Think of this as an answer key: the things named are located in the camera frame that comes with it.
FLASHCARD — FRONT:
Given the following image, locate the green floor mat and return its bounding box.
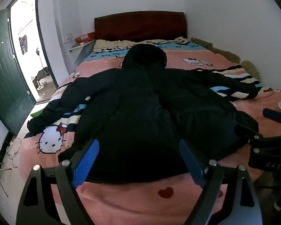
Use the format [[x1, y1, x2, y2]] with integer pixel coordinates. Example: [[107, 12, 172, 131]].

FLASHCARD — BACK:
[[30, 109, 46, 118]]

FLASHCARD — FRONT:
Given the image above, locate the olive green quilt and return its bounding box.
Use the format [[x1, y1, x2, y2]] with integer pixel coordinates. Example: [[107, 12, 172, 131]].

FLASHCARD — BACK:
[[190, 37, 241, 64]]

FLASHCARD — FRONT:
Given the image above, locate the olive green cushion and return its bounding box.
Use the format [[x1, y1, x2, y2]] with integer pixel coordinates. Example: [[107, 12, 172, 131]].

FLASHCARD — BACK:
[[241, 60, 263, 80]]

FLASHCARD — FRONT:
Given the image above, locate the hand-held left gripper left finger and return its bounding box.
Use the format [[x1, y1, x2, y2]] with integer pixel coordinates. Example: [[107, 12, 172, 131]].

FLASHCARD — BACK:
[[16, 138, 100, 225]]

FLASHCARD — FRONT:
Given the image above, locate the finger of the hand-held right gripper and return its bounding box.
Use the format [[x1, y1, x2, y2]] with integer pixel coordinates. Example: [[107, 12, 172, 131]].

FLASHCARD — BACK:
[[234, 124, 265, 144], [262, 108, 281, 123]]

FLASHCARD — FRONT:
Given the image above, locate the pink cartoon cat blanket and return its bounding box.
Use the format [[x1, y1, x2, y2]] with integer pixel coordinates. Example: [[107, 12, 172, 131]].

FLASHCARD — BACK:
[[19, 39, 281, 225]]

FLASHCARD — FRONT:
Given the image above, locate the grey board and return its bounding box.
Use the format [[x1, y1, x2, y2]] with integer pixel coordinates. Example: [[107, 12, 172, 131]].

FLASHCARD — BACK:
[[74, 41, 96, 65]]

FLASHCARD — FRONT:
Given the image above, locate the cream printed bedding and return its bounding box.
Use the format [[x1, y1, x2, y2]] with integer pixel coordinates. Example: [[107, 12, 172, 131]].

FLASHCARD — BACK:
[[93, 37, 193, 50]]

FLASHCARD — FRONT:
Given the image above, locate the dark draped cloth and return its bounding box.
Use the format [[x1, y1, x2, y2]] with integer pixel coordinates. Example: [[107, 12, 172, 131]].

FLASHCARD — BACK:
[[36, 67, 52, 81]]

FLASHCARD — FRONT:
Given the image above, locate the dark wall poster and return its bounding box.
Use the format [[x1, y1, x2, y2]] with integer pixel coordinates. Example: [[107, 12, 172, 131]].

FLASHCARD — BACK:
[[19, 35, 29, 55]]

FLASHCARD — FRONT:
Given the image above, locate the dark green door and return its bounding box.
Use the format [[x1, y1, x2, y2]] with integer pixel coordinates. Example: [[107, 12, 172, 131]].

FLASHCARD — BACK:
[[0, 9, 35, 136]]

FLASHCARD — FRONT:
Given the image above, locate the dark door frame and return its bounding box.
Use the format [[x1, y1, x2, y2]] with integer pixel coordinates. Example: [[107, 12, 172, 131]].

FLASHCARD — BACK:
[[8, 0, 59, 104]]

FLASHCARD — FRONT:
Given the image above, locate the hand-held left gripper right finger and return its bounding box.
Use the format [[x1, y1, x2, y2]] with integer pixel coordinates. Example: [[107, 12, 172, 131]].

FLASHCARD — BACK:
[[179, 139, 264, 225]]

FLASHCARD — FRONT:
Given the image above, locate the orange box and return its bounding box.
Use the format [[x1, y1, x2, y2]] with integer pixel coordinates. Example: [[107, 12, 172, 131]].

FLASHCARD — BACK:
[[75, 32, 96, 44]]

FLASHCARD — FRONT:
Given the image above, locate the white wall shelf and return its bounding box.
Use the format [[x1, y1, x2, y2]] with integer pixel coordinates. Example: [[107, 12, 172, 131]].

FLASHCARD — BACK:
[[69, 43, 95, 52]]

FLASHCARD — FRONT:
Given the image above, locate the thin floor cable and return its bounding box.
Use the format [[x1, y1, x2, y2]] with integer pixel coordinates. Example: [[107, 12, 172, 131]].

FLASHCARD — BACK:
[[5, 137, 22, 170]]

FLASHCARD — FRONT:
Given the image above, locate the black hooded puffer jacket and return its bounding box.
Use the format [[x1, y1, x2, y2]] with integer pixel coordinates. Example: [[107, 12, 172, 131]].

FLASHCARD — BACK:
[[28, 44, 263, 184]]

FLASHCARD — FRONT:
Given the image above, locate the light stand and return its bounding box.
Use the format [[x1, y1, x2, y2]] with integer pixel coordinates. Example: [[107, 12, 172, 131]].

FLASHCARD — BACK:
[[35, 48, 44, 76]]

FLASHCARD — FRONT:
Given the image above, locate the metal rod rack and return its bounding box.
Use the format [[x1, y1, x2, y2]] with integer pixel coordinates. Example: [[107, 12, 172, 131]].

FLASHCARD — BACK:
[[0, 155, 12, 198]]

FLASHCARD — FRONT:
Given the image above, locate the dark red bed headboard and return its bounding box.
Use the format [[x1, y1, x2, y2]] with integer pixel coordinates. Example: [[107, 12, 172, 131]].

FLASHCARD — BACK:
[[94, 11, 187, 42]]

